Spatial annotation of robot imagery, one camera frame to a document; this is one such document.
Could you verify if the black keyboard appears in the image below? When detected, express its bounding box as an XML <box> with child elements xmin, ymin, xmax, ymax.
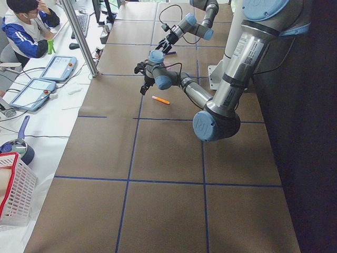
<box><xmin>76</xmin><ymin>14</ymin><xmax>90</xmax><ymax>38</ymax></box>

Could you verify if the orange highlighter pen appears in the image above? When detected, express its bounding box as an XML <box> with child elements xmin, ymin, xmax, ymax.
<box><xmin>152</xmin><ymin>96</ymin><xmax>170</xmax><ymax>105</ymax></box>

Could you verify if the small steel cup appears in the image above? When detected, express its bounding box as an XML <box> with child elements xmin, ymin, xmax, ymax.
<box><xmin>103</xmin><ymin>23</ymin><xmax>113</xmax><ymax>34</ymax></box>

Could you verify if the black computer monitor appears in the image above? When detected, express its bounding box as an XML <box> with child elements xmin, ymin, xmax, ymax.
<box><xmin>92</xmin><ymin>0</ymin><xmax>105</xmax><ymax>26</ymax></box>

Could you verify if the aluminium frame post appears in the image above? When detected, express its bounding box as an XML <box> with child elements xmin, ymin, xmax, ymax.
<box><xmin>61</xmin><ymin>0</ymin><xmax>98</xmax><ymax>77</ymax></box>

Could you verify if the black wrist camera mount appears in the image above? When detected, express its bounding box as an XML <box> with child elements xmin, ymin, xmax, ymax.
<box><xmin>161</xmin><ymin>23</ymin><xmax>176</xmax><ymax>33</ymax></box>
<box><xmin>134</xmin><ymin>61</ymin><xmax>147</xmax><ymax>75</ymax></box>

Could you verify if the left black braided cable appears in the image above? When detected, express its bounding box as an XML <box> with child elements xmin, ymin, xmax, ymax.
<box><xmin>152</xmin><ymin>62</ymin><xmax>183</xmax><ymax>79</ymax></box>

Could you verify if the seated person in jacket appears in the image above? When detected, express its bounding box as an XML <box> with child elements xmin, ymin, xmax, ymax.
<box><xmin>2</xmin><ymin>0</ymin><xmax>60</xmax><ymax>67</ymax></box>

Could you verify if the blue teach pendant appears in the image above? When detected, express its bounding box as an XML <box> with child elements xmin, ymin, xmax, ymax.
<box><xmin>40</xmin><ymin>55</ymin><xmax>77</xmax><ymax>82</ymax></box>
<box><xmin>9</xmin><ymin>78</ymin><xmax>56</xmax><ymax>111</ymax></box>

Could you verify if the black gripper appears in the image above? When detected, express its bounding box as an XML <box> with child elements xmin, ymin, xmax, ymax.
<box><xmin>140</xmin><ymin>76</ymin><xmax>155</xmax><ymax>95</ymax></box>
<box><xmin>155</xmin><ymin>32</ymin><xmax>180</xmax><ymax>54</ymax></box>

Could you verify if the black computer mouse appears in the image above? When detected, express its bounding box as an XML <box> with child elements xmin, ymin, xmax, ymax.
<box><xmin>69</xmin><ymin>43</ymin><xmax>80</xmax><ymax>50</ymax></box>

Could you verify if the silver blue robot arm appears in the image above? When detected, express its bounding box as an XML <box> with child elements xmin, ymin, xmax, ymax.
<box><xmin>155</xmin><ymin>1</ymin><xmax>219</xmax><ymax>54</ymax></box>
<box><xmin>134</xmin><ymin>1</ymin><xmax>312</xmax><ymax>142</ymax></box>

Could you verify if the upper blue teach pendant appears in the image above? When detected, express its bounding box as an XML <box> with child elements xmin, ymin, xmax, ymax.
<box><xmin>40</xmin><ymin>55</ymin><xmax>77</xmax><ymax>82</ymax></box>

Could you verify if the white plastic basket red rim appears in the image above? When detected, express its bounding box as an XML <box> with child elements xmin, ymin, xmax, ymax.
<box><xmin>1</xmin><ymin>152</ymin><xmax>37</xmax><ymax>232</ymax></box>

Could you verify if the lower blue teach pendant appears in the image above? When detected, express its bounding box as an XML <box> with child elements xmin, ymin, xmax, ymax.
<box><xmin>9</xmin><ymin>78</ymin><xmax>56</xmax><ymax>111</ymax></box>

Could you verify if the black braided cable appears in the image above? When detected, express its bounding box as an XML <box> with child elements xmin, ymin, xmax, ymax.
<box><xmin>158</xmin><ymin>4</ymin><xmax>201</xmax><ymax>44</ymax></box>
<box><xmin>152</xmin><ymin>62</ymin><xmax>183</xmax><ymax>79</ymax></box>

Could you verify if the blue handled saucepan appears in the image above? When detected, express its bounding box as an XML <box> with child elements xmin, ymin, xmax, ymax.
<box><xmin>1</xmin><ymin>115</ymin><xmax>35</xmax><ymax>165</ymax></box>

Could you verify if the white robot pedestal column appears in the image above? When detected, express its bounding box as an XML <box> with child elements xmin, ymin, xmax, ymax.
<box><xmin>208</xmin><ymin>0</ymin><xmax>244</xmax><ymax>90</ymax></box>

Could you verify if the pink mesh pen holder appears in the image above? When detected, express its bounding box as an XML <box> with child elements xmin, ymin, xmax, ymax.
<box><xmin>163</xmin><ymin>61</ymin><xmax>172</xmax><ymax>70</ymax></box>

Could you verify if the lower black orange connector block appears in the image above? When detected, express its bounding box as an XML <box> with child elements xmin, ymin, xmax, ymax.
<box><xmin>95</xmin><ymin>47</ymin><xmax>103</xmax><ymax>59</ymax></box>

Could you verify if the right black braided cable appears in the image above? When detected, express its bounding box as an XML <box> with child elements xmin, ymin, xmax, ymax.
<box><xmin>158</xmin><ymin>4</ymin><xmax>201</xmax><ymax>44</ymax></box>

